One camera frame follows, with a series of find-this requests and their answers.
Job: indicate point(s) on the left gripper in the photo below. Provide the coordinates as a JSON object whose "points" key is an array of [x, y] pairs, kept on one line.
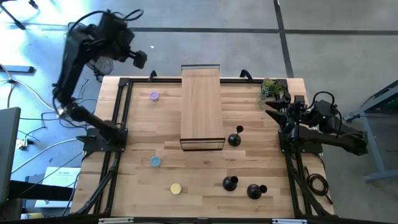
{"points": [[116, 37]]}

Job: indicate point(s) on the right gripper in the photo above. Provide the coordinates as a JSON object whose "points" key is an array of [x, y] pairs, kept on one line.
{"points": [[295, 115]]}

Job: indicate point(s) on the purple glass candle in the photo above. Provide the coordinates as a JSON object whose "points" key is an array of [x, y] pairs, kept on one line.
{"points": [[154, 95]]}

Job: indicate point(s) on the black candlestick holder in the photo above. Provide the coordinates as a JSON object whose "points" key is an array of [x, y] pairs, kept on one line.
{"points": [[234, 140], [254, 192], [229, 185]]}

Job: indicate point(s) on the blue glass candle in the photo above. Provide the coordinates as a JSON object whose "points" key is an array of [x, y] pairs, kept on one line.
{"points": [[155, 161]]}

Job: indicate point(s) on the yellow apple scented candle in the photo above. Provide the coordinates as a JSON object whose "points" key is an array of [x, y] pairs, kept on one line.
{"points": [[175, 188]]}

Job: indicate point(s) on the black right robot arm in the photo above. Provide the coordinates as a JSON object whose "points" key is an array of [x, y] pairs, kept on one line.
{"points": [[342, 140]]}

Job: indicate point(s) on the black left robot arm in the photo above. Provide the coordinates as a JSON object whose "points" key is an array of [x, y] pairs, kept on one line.
{"points": [[73, 62]]}

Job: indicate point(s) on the artificial green potted plant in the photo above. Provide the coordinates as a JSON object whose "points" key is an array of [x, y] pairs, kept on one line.
{"points": [[270, 88]]}

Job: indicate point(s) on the grey metal desk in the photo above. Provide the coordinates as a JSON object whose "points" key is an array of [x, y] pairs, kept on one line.
{"points": [[370, 140]]}

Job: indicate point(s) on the black floor bar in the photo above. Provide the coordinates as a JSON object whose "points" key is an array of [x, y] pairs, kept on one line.
{"points": [[18, 69]]}

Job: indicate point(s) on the black tripod leg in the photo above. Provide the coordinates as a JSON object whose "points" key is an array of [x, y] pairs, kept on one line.
{"points": [[14, 18]]}

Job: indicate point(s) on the white cardboard box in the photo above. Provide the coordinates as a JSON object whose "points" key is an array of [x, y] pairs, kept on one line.
{"points": [[62, 177]]}

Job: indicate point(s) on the white power adapter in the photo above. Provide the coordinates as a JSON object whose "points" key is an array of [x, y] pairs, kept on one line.
{"points": [[21, 143]]}

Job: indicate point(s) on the grey monitor back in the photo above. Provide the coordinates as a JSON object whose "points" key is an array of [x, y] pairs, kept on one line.
{"points": [[7, 149]]}

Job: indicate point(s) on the yellow floor object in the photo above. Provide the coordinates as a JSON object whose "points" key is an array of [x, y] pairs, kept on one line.
{"points": [[32, 216]]}

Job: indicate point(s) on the black aluminium table frame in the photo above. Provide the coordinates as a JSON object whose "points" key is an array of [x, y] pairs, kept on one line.
{"points": [[168, 80]]}

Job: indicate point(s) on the wooden shelf riser black frame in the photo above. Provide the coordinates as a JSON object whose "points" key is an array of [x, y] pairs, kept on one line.
{"points": [[202, 105]]}

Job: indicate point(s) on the silver metal bracket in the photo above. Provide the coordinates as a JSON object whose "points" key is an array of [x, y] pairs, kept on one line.
{"points": [[115, 221], [289, 221]]}

